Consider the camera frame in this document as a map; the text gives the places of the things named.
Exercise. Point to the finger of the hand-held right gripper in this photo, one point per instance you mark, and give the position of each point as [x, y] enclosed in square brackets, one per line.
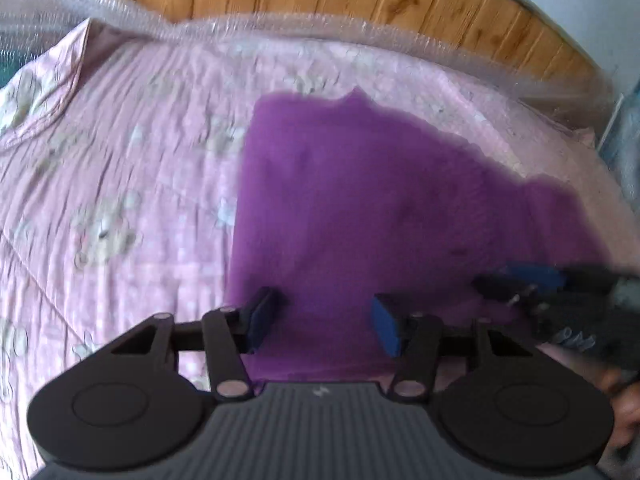
[500, 287]
[537, 276]

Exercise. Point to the pale blue cloth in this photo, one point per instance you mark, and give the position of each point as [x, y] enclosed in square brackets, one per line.
[625, 140]

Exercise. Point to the person's right hand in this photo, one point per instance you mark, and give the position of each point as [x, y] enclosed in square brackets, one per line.
[622, 410]

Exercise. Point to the pink printed blanket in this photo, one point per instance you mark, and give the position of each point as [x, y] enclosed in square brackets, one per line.
[140, 160]

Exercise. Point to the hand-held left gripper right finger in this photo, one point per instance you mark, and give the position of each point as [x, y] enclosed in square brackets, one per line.
[386, 325]

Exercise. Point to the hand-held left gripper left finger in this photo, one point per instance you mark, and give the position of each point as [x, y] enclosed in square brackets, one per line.
[262, 321]

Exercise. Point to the clear plastic sheet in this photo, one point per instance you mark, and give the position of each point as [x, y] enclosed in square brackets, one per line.
[310, 27]

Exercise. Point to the teal patterned cloth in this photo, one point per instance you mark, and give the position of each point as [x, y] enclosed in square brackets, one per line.
[5, 67]

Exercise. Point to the purple knit sweater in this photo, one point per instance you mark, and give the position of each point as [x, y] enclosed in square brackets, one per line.
[360, 220]

